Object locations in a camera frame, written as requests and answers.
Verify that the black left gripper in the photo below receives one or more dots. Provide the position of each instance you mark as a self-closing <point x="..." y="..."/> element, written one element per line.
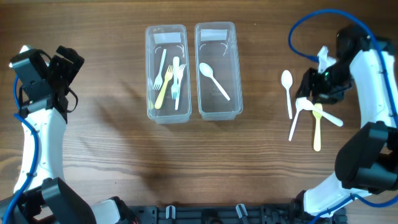
<point x="58" y="61"/>

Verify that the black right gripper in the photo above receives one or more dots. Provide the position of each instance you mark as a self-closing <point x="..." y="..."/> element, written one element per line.
<point x="309" y="83"/>

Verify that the white spoon crossing diagonal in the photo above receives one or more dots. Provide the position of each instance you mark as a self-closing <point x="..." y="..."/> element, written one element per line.
<point x="307" y="105"/>

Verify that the white spoon slanted handle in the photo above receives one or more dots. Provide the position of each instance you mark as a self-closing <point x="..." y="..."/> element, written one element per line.
<point x="298" y="108"/>

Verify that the yellow plastic spoon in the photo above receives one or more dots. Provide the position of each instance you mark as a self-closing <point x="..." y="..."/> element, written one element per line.
<point x="317" y="133"/>

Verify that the white plastic spoon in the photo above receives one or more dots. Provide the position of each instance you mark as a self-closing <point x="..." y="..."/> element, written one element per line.
<point x="287" y="81"/>
<point x="207" y="71"/>

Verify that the yellow plastic fork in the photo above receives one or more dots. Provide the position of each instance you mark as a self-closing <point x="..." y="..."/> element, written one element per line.
<point x="168" y="76"/>

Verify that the light blue plastic fork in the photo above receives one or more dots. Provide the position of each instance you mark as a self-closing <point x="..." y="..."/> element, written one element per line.
<point x="174" y="88"/>

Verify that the white plastic fork long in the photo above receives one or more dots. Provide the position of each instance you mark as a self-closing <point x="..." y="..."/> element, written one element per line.
<point x="179" y="82"/>

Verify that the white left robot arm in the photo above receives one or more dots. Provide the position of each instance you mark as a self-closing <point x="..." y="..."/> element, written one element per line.
<point x="41" y="182"/>

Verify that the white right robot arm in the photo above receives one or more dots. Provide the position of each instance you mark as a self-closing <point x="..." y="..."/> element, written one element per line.
<point x="367" y="164"/>

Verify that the right clear plastic container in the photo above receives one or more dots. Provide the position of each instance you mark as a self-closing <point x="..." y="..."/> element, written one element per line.
<point x="216" y="44"/>

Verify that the clear plastic container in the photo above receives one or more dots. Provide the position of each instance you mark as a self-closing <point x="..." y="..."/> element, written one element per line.
<point x="216" y="44"/>
<point x="173" y="38"/>

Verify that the left clear plastic container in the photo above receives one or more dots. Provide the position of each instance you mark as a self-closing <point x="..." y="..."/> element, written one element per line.
<point x="173" y="38"/>

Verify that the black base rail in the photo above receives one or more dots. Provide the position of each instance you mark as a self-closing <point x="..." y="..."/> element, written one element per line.
<point x="263" y="214"/>

